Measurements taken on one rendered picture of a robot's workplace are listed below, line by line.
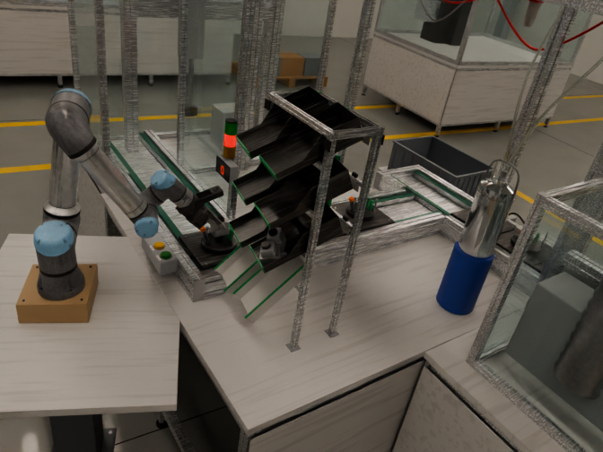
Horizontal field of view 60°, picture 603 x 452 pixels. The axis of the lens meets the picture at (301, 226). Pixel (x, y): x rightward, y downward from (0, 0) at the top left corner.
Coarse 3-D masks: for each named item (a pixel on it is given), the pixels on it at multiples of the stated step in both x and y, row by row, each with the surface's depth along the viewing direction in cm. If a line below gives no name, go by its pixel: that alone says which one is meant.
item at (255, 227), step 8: (240, 216) 180; (248, 216) 181; (256, 216) 181; (232, 224) 180; (240, 224) 180; (248, 224) 179; (256, 224) 177; (264, 224) 176; (240, 232) 176; (248, 232) 175; (256, 232) 174; (264, 232) 171; (240, 240) 173; (248, 240) 170; (256, 240) 171
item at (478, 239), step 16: (496, 160) 187; (496, 176) 189; (480, 192) 188; (496, 192) 184; (512, 192) 185; (480, 208) 189; (496, 208) 186; (480, 224) 191; (496, 224) 189; (464, 240) 198; (480, 240) 193; (496, 240) 194; (480, 256) 196
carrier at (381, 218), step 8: (368, 200) 248; (376, 200) 241; (336, 208) 249; (344, 208) 250; (368, 208) 250; (376, 208) 255; (352, 216) 243; (368, 216) 243; (376, 216) 248; (384, 216) 249; (368, 224) 240; (376, 224) 241; (384, 224) 243
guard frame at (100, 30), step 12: (96, 0) 214; (336, 0) 277; (96, 12) 216; (72, 24) 258; (96, 24) 219; (72, 36) 261; (96, 36) 222; (276, 36) 326; (324, 36) 287; (72, 48) 264; (276, 48) 329; (324, 48) 289; (72, 60) 268; (324, 60) 292; (324, 72) 297; (108, 108) 239; (108, 120) 242; (108, 132) 244; (108, 144) 248; (108, 156) 251
